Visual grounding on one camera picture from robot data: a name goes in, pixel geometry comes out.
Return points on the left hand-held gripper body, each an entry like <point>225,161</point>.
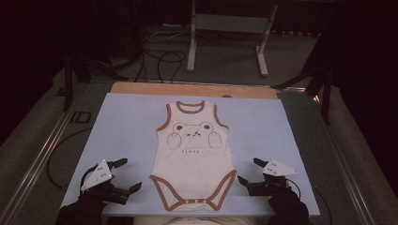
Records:
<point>103,187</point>

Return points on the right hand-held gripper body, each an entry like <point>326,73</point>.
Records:
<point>271,182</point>

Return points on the cream baby bodysuit brown trim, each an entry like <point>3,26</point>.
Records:
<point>192,162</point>

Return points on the person's left hand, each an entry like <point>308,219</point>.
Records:
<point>100,198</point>

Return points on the person's right hand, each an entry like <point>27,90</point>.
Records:
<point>275,197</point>

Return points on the light blue table mat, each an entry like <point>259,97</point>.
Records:
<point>131,131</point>

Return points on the black tripod stand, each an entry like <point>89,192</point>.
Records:
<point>324,84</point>
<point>79,67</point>

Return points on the silver metal floor rail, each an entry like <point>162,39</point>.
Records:
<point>40,156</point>
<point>341,168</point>

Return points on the white metal stand frame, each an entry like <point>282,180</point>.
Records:
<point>230,23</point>

